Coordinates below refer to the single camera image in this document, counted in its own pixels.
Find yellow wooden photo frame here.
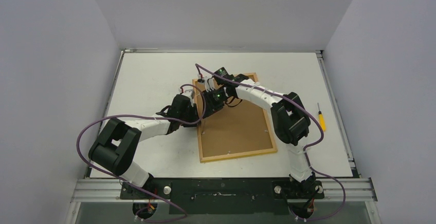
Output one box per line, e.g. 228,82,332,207
191,72,278,164

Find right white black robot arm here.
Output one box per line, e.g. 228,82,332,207
203,67,311,154

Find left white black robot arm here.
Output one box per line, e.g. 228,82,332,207
88,90,199,199

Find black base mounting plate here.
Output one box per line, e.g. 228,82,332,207
119,179,324,216

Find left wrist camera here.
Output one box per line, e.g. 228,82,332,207
181,89,196,99

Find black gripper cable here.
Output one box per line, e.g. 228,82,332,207
225,95,244,109

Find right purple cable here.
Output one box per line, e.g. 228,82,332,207
194,63,348,222

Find purple cable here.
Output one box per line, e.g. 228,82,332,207
75,83,207,224
194,63,348,222

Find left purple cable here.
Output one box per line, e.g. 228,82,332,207
75,83,207,224

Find yellow handled screwdriver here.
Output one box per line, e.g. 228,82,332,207
317,103,326,132

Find aluminium rail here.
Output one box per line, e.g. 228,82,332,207
69,177,378,203

